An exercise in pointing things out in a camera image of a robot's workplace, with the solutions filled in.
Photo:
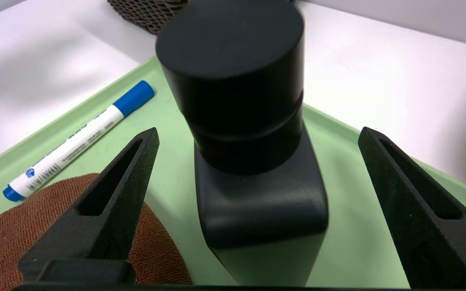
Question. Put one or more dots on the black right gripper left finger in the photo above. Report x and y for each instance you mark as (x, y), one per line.
(119, 210)

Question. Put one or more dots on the brown towel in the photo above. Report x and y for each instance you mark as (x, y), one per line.
(6, 250)

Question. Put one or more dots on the blue and white marker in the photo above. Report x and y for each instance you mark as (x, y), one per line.
(75, 145)

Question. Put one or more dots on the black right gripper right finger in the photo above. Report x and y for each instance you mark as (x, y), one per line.
(403, 210)

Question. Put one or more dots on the dark green pump bottle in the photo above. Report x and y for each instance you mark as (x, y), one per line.
(249, 121)

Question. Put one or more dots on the dark brown wicker basket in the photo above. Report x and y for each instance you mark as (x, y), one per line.
(148, 14)

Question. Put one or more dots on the light green plastic tray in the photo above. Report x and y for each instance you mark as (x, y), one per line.
(358, 242)

